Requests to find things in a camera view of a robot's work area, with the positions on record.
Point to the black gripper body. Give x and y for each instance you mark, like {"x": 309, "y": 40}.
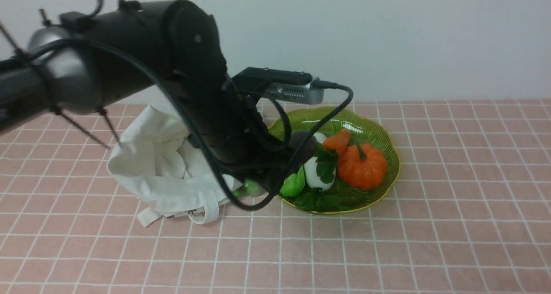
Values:
{"x": 230, "y": 132}

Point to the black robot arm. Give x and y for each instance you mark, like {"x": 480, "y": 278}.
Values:
{"x": 82, "y": 65}

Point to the white cloth tote bag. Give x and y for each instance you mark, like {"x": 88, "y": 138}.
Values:
{"x": 157, "y": 164}

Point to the green cucumber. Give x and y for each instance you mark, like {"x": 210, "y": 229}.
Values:
{"x": 294, "y": 184}

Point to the white radish with green leaves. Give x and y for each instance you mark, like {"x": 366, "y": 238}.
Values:
{"x": 320, "y": 169}

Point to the orange carrot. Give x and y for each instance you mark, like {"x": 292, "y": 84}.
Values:
{"x": 338, "y": 142}

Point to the green leaf-shaped plate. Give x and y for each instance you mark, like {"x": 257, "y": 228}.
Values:
{"x": 342, "y": 198}

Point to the orange pumpkin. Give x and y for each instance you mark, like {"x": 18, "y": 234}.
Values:
{"x": 362, "y": 166}

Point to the pink checkered tablecloth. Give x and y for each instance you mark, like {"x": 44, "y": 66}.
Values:
{"x": 470, "y": 214}

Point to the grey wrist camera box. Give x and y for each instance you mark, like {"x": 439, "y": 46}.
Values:
{"x": 289, "y": 86}

